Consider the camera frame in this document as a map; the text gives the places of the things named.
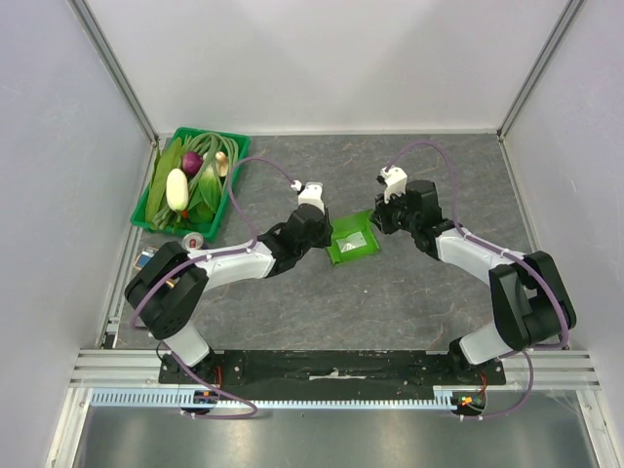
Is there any green paper box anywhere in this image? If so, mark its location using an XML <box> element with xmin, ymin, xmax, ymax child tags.
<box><xmin>327</xmin><ymin>210</ymin><xmax>380</xmax><ymax>266</ymax></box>

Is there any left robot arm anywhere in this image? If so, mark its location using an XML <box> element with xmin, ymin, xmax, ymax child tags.
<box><xmin>125</xmin><ymin>204</ymin><xmax>332</xmax><ymax>383</ymax></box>

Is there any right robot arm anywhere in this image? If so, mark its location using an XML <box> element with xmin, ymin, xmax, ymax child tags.
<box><xmin>370</xmin><ymin>176</ymin><xmax>577</xmax><ymax>384</ymax></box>

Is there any small white plastic bag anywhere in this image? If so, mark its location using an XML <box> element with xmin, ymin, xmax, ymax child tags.
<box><xmin>336</xmin><ymin>231</ymin><xmax>368</xmax><ymax>254</ymax></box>

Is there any green bok choy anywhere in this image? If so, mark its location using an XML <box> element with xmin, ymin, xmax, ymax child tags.
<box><xmin>187</xmin><ymin>166</ymin><xmax>222</xmax><ymax>223</ymax></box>

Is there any beige mushroom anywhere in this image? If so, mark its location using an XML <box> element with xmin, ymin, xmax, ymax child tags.
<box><xmin>214</xmin><ymin>151</ymin><xmax>230</xmax><ymax>177</ymax></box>

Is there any red blue drink can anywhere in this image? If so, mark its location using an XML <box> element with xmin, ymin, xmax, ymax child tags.
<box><xmin>181</xmin><ymin>232</ymin><xmax>207</xmax><ymax>251</ymax></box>

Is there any green plastic tray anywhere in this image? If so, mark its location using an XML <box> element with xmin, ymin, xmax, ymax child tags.
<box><xmin>131</xmin><ymin>127</ymin><xmax>251</xmax><ymax>241</ymax></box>

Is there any green long beans bundle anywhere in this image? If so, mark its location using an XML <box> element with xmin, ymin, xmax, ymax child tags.
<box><xmin>146</xmin><ymin>132</ymin><xmax>240</xmax><ymax>230</ymax></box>

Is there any purple onion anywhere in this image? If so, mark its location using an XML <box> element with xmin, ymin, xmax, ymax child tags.
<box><xmin>181</xmin><ymin>151</ymin><xmax>204</xmax><ymax>177</ymax></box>

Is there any white eggplant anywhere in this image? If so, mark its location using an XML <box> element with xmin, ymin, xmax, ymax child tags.
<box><xmin>166</xmin><ymin>168</ymin><xmax>189</xmax><ymax>212</ymax></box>

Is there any large green leaf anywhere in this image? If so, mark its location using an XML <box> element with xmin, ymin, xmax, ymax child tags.
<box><xmin>145</xmin><ymin>137</ymin><xmax>184</xmax><ymax>223</ymax></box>

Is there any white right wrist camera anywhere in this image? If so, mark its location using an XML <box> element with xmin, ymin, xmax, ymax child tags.
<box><xmin>377</xmin><ymin>166</ymin><xmax>408</xmax><ymax>204</ymax></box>

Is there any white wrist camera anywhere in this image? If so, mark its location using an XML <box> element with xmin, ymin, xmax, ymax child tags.
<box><xmin>377</xmin><ymin>166</ymin><xmax>408</xmax><ymax>204</ymax></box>
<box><xmin>291</xmin><ymin>179</ymin><xmax>325</xmax><ymax>213</ymax></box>

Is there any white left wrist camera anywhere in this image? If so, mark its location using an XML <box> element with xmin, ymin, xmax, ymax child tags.
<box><xmin>291</xmin><ymin>179</ymin><xmax>325</xmax><ymax>213</ymax></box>

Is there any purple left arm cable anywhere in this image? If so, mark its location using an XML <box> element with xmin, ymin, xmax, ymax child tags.
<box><xmin>129</xmin><ymin>156</ymin><xmax>299</xmax><ymax>420</ymax></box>

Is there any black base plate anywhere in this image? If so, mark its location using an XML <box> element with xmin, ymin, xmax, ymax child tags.
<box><xmin>158</xmin><ymin>348</ymin><xmax>508</xmax><ymax>401</ymax></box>

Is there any slotted cable duct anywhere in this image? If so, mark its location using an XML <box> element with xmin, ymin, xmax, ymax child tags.
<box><xmin>91</xmin><ymin>387</ymin><xmax>473</xmax><ymax>410</ymax></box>

